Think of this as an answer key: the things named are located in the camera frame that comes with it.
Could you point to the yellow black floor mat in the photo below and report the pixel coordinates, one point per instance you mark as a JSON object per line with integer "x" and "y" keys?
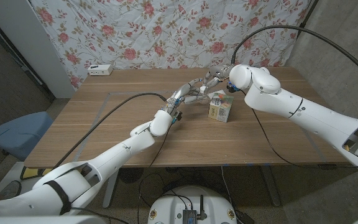
{"x": 30, "y": 172}

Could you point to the black antenna module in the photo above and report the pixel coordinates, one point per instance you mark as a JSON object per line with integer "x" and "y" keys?
{"x": 190, "y": 216}

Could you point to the white power strip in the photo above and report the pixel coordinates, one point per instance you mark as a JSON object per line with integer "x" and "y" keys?
{"x": 99, "y": 70}

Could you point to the white partition panel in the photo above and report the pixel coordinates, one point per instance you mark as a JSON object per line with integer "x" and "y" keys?
{"x": 26, "y": 37}

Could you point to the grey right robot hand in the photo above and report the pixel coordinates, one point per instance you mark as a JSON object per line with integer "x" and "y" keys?
{"x": 219, "y": 73}

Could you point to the colourful cardboard box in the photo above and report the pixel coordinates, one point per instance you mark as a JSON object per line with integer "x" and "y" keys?
{"x": 221, "y": 108}

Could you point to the white table leg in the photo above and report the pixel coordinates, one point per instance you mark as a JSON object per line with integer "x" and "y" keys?
{"x": 109, "y": 193}

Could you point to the floral backdrop cloth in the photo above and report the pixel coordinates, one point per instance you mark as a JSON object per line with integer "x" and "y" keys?
{"x": 166, "y": 31}

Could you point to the white floor board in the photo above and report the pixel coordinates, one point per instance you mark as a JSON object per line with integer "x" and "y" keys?
{"x": 11, "y": 174}

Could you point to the black backdrop pole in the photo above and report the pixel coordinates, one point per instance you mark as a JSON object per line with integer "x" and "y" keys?
{"x": 308, "y": 18}

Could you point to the blue stool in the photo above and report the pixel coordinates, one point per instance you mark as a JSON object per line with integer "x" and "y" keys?
{"x": 20, "y": 133}

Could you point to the grey table leg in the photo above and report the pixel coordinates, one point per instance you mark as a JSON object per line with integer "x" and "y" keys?
{"x": 270, "y": 186}

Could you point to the grey sneaker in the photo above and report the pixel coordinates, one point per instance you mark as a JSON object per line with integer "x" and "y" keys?
{"x": 11, "y": 188}

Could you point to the white robot torso base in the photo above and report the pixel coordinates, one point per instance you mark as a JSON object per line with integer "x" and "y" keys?
{"x": 169, "y": 208}

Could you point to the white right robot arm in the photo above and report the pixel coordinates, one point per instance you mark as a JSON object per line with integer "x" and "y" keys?
{"x": 306, "y": 109}

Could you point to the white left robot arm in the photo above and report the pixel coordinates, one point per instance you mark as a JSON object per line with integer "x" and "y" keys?
{"x": 117, "y": 155}

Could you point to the black round perforated disc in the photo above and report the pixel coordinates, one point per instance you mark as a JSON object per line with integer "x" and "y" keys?
{"x": 130, "y": 175}

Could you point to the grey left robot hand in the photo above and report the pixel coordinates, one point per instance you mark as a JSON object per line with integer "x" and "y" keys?
{"x": 182, "y": 90}

